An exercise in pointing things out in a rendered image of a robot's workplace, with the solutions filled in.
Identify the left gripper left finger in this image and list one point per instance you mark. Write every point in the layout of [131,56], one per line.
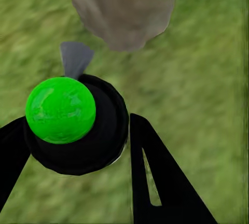
[14,154]

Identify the tree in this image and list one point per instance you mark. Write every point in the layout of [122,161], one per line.
[125,25]

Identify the pesticide atomizer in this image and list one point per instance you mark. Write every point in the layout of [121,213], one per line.
[76,124]

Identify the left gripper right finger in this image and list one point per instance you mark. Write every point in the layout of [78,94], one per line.
[181,204]

